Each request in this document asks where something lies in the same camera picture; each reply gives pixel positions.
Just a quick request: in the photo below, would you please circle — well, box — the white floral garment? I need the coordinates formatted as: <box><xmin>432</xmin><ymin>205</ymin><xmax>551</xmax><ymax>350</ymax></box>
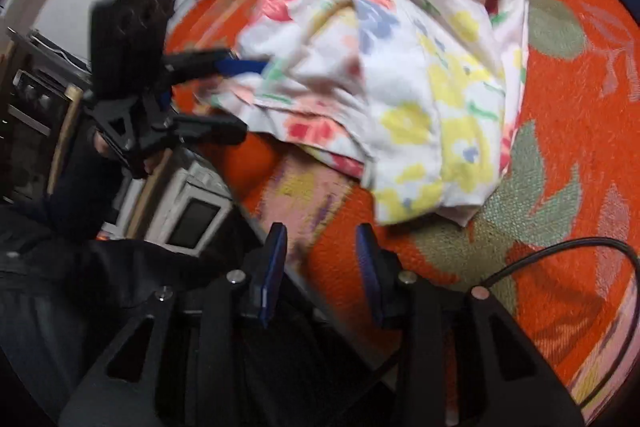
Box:
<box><xmin>208</xmin><ymin>0</ymin><xmax>528</xmax><ymax>225</ymax></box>

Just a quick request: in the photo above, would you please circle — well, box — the white appliance with screen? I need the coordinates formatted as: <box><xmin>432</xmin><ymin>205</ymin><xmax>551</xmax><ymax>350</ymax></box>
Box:
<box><xmin>102</xmin><ymin>150</ymin><xmax>233</xmax><ymax>257</ymax></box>

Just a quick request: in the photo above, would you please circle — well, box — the orange patterned bed blanket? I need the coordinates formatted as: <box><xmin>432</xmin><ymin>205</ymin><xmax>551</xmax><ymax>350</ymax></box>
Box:
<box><xmin>168</xmin><ymin>0</ymin><xmax>639</xmax><ymax>423</ymax></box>

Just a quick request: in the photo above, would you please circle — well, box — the black cable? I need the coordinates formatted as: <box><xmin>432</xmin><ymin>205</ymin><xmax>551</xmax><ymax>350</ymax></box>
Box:
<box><xmin>479</xmin><ymin>235</ymin><xmax>640</xmax><ymax>408</ymax></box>

